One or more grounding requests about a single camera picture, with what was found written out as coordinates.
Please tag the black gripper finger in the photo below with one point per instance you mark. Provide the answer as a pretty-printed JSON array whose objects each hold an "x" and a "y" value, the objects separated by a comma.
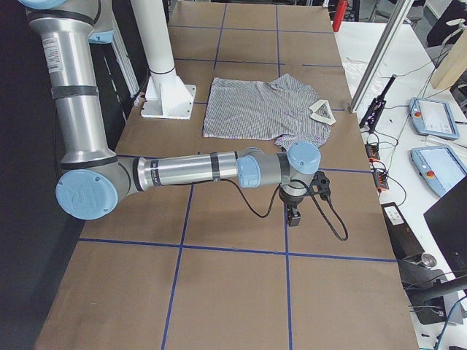
[{"x": 293, "y": 216}]

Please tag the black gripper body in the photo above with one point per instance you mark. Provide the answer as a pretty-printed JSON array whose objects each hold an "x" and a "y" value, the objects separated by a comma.
[{"x": 290, "y": 200}]

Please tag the striped polo shirt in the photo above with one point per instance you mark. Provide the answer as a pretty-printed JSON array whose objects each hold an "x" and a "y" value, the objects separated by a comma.
[{"x": 278, "y": 110}]

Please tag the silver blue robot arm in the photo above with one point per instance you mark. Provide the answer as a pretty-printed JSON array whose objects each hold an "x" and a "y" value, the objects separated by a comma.
[{"x": 94, "y": 178}]

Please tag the black orange terminal block strip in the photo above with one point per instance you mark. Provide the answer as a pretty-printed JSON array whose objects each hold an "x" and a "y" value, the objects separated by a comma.
[{"x": 378, "y": 168}]

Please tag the black clamp tool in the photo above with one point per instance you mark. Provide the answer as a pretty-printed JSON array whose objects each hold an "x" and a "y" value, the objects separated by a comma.
[{"x": 376, "y": 108}]

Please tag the black flat box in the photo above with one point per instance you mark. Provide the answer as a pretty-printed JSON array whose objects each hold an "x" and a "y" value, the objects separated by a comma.
[{"x": 402, "y": 238}]

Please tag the lower blue teach pendant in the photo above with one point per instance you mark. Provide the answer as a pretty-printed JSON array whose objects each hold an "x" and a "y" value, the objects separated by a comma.
[{"x": 439, "y": 166}]

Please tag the blue teach pendant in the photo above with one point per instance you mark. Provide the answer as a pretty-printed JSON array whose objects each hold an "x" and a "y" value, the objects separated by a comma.
[
  {"x": 433, "y": 118},
  {"x": 439, "y": 166}
]

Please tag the black monitor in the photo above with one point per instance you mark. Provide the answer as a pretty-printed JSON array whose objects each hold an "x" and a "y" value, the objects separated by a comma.
[{"x": 446, "y": 220}]

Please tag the upper blue teach pendant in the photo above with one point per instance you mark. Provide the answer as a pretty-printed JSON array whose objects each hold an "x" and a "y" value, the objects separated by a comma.
[{"x": 433, "y": 118}]

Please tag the red fire extinguisher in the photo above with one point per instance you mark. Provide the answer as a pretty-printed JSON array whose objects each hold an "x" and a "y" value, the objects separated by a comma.
[{"x": 339, "y": 14}]

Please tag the wooden board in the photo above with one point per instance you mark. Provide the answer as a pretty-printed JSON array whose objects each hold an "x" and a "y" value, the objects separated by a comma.
[{"x": 453, "y": 65}]

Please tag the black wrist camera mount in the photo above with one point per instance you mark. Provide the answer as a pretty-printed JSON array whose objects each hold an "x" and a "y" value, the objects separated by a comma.
[{"x": 320, "y": 185}]

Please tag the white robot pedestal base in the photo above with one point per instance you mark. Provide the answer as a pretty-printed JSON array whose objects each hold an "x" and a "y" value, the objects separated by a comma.
[{"x": 166, "y": 96}]

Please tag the aluminium frame post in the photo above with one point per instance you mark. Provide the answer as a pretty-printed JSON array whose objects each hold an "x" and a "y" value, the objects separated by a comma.
[{"x": 388, "y": 35}]

